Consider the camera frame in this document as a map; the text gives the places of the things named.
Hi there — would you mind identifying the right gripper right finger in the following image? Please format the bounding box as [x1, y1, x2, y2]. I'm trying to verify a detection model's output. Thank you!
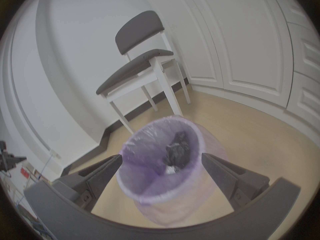
[202, 153, 271, 210]

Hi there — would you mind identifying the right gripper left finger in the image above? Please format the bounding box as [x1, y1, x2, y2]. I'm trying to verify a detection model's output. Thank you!
[54, 154, 123, 207]

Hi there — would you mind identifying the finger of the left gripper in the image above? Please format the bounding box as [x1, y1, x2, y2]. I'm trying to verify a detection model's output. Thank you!
[8, 155, 27, 170]

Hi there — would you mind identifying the purple plastic bag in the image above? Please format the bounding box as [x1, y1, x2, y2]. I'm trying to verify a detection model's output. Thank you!
[117, 114, 228, 228]

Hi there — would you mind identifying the black plastic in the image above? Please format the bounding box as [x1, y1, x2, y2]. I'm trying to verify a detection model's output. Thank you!
[163, 131, 193, 168]

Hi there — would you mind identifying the white trash bin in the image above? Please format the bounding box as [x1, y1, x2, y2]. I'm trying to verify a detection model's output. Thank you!
[117, 116, 225, 225]

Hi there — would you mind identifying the white chair grey seat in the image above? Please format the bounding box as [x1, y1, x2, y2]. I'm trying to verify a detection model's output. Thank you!
[96, 10, 192, 135]

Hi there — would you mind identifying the white wardrobe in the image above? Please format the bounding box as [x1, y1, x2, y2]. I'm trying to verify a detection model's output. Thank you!
[136, 0, 320, 146]

